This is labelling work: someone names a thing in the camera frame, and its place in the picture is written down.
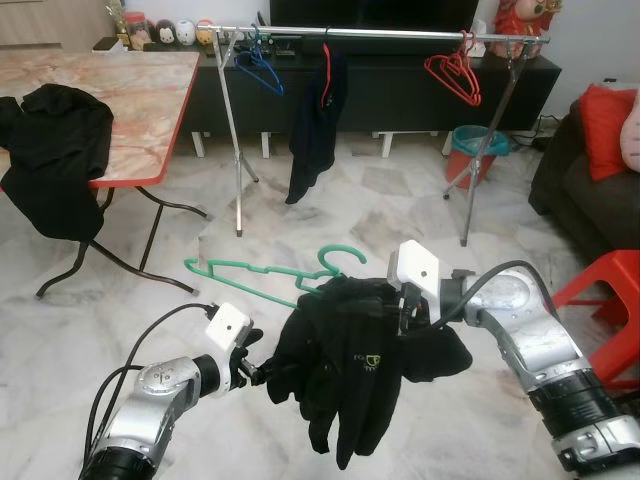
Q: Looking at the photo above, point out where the black shirt white chest logo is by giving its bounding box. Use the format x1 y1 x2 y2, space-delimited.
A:
0 84 115 242

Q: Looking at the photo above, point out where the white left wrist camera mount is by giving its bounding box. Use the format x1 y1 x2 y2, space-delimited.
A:
205 303 253 351

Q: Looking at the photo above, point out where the white round toy figurine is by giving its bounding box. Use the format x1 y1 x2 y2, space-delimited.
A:
174 18 198 47

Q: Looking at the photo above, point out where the pink marble top table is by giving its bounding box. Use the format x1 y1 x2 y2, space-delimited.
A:
0 50 213 299

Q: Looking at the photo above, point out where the black television console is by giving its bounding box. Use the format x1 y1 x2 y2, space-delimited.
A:
185 42 564 137

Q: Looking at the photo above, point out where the red robed figurine statue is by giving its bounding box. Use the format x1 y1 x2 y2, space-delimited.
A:
495 0 547 59

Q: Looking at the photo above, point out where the pink cat face cushion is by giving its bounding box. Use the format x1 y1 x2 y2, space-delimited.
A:
619 98 640 173

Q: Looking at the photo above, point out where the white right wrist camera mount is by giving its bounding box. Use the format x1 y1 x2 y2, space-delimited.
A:
388 241 441 303

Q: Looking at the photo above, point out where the silver metal clothes rack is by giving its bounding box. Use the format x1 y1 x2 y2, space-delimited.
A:
200 25 553 247

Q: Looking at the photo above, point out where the red plastic stool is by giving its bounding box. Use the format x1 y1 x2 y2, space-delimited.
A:
552 249 640 393

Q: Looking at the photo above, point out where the black and red hanger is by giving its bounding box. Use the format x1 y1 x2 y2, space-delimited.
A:
319 42 334 107

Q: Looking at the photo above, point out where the black round toy figurine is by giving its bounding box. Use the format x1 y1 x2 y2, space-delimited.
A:
150 20 174 49

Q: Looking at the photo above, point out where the gold trophy blue globe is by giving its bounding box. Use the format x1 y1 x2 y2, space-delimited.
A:
105 0 132 49

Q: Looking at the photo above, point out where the green plastic hanger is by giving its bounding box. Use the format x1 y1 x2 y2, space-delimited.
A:
184 245 367 307

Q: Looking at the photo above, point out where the black flat television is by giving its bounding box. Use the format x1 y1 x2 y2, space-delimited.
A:
268 0 481 29

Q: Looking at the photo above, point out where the navy blue shirt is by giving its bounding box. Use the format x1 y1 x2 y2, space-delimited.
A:
285 45 350 206

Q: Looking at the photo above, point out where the red cushion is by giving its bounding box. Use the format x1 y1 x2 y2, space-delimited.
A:
579 84 639 182

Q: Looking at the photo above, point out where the red lid jar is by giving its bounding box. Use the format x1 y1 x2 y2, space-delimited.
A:
126 12 152 50

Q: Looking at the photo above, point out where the red plastic hanger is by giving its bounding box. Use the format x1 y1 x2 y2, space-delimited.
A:
423 30 479 103
426 32 484 107

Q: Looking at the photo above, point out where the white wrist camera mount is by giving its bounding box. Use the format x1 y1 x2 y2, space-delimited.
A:
205 303 253 351
388 241 441 303

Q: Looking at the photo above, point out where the dark brown sofa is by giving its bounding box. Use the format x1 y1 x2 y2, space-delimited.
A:
527 95 640 267

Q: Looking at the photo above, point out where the orange bin with teal bag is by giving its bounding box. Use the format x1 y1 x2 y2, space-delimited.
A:
444 124 513 191

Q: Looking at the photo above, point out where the blue plastic hanger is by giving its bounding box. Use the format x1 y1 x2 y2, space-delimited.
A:
234 27 286 97

